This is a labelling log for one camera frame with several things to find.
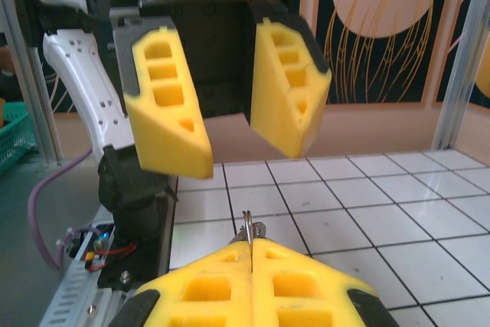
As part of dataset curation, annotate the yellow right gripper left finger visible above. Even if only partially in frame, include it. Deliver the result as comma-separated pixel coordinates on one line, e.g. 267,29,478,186
110,238,254,327

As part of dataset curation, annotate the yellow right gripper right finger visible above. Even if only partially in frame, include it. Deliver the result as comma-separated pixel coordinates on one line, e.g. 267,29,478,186
250,237,395,327

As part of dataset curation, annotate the silver key with green tag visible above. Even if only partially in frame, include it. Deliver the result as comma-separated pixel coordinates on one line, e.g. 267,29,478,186
234,210,268,274

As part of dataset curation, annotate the green plastic basket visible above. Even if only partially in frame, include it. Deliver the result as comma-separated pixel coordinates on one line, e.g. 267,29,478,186
0,110,39,178

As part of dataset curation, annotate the small circuit board with wires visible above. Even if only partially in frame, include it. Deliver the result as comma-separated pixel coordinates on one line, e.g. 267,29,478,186
57,223,139,273

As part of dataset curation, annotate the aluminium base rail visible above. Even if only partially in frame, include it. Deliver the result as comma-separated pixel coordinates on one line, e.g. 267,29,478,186
82,284,133,327

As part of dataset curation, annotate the aluminium frame post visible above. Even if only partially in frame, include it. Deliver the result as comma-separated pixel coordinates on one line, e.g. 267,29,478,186
431,0,490,152
0,0,64,165

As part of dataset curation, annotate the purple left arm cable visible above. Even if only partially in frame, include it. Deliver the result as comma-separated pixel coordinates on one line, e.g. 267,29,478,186
28,146,95,270

